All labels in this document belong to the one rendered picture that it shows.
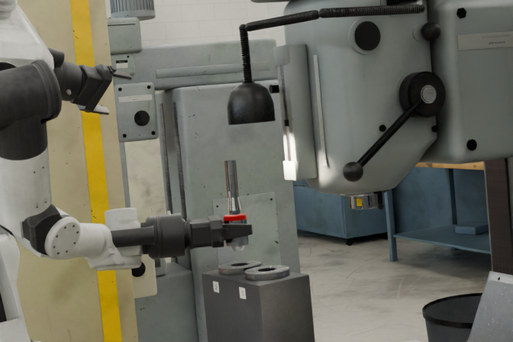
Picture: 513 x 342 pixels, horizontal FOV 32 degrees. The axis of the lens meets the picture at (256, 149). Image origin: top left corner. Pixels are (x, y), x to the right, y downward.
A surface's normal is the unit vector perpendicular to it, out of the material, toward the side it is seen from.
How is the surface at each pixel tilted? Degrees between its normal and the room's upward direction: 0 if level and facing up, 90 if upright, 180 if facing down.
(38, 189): 116
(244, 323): 90
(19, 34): 34
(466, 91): 90
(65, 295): 90
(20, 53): 76
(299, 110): 90
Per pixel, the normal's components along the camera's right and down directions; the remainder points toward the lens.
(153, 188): 0.41, 0.01
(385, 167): 0.41, 0.47
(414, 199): -0.91, 0.11
